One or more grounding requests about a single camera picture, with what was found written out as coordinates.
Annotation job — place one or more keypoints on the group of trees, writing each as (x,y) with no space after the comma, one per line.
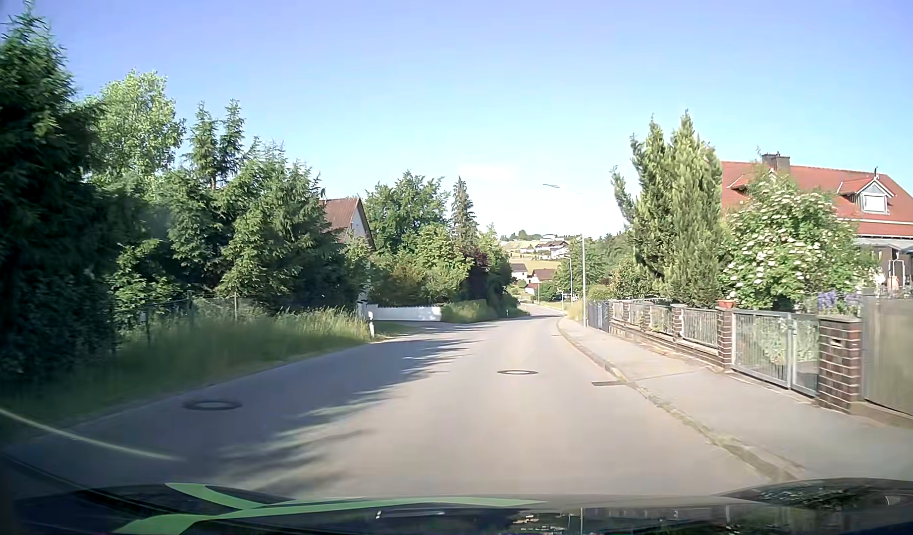
(434,245)

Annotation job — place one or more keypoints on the green hedge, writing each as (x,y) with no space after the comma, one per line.
(475,310)

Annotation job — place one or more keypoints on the distant houses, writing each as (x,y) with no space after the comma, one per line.
(538,260)

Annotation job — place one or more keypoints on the house with brown roof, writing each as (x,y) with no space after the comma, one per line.
(346,215)

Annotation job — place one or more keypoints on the grey asphalt road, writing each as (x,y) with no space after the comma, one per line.
(441,416)

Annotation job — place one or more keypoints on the tall conifer tree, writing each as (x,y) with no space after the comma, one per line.
(675,215)

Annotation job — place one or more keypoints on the car's own bonnet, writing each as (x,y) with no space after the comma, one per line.
(456,513)

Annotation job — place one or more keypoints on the grass verge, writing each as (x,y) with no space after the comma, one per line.
(203,345)

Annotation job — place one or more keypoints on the grey paved pavement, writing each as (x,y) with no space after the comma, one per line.
(731,405)

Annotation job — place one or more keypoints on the brick and metal fence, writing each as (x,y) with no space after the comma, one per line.
(776,345)

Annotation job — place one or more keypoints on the row of trees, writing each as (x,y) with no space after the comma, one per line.
(129,223)

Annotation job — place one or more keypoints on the white-flowering bush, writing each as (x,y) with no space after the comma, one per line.
(787,241)

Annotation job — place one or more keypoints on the red-roofed house with dormer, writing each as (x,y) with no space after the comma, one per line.
(883,212)

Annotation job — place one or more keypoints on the white low wall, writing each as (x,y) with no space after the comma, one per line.
(408,313)

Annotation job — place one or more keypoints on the white marker post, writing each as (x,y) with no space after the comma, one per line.
(371,324)

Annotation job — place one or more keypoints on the lamp post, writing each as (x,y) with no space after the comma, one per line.
(583,282)

